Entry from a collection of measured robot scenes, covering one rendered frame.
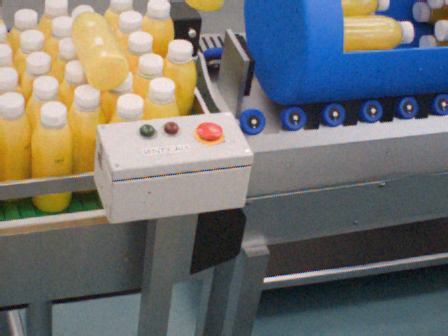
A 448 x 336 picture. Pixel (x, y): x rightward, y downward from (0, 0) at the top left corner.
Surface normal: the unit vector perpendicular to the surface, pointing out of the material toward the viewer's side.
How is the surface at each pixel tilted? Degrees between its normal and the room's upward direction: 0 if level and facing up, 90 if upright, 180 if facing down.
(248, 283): 90
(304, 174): 71
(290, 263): 0
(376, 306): 0
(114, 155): 0
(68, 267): 90
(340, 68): 91
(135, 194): 90
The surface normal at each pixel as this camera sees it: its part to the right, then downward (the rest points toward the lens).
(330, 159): 0.33, 0.35
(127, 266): 0.31, 0.64
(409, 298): 0.12, -0.76
